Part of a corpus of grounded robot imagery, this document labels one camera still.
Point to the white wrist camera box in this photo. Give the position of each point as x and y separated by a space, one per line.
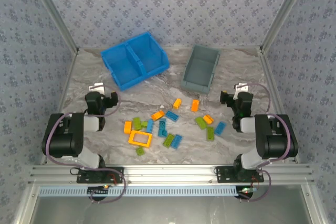
241 88
96 87

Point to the aluminium frame leg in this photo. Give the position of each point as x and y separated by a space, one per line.
313 205
26 205

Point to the aluminium table side rail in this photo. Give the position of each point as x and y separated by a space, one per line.
62 103
267 72

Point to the orange lego brick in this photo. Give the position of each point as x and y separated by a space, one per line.
195 105
127 127
157 115
177 103
208 119

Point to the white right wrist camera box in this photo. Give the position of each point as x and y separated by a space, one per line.
241 88

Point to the grey plastic bin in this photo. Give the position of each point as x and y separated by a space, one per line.
199 69

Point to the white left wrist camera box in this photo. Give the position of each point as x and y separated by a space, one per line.
96 87

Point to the small black LED board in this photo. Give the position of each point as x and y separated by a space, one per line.
98 191
245 190

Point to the grey metal lower shelf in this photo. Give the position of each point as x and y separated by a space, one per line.
170 211

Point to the orange lego window frame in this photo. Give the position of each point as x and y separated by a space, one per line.
139 143

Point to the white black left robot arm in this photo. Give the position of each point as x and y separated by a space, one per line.
63 140

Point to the blue lego brick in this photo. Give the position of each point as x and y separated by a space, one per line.
172 115
162 123
150 126
220 128
176 141
162 132

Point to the small green lego brick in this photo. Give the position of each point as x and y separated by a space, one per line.
139 151
144 124

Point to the aluminium frame post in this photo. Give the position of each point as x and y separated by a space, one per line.
284 11
53 11

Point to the blue double plastic bin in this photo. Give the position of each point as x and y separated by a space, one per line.
123 61

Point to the aluminium front rail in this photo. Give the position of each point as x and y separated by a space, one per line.
170 172

